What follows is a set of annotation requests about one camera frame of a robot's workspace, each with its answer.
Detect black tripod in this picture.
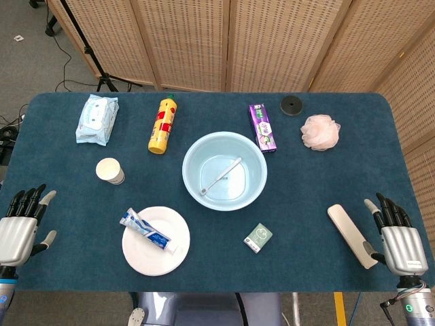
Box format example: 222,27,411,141
63,0,143,93

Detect purple box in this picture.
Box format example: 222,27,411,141
248,103,278,153

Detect black floor cable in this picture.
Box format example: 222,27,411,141
50,33,100,92

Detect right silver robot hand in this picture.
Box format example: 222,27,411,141
362,192,430,276

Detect blue white toothpaste tube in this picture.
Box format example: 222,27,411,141
119,207,180,255

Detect wicker folding screen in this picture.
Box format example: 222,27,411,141
47,0,435,252

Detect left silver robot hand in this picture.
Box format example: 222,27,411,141
0,183,58,267

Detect yellow cylindrical bottle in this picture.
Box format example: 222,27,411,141
147,94,179,155

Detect white paper cup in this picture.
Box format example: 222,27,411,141
95,157,126,186

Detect blue wet wipes pack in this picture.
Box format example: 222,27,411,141
75,94,120,147

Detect light blue plastic basin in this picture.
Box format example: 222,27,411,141
181,132,268,212

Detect pink toothbrush case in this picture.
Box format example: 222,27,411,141
327,204,379,270

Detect black round disc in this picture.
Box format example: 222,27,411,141
279,95,305,117

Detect grey robot torso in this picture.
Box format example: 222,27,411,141
127,291,283,326

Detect white toothbrush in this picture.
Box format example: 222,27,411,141
200,157,243,196

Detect white paper plate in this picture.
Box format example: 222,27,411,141
121,206,191,276

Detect teal table cloth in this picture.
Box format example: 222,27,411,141
0,91,428,293

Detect green white tissue pack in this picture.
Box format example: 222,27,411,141
243,222,274,254

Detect pink mesh bath sponge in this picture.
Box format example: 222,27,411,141
300,114,341,151

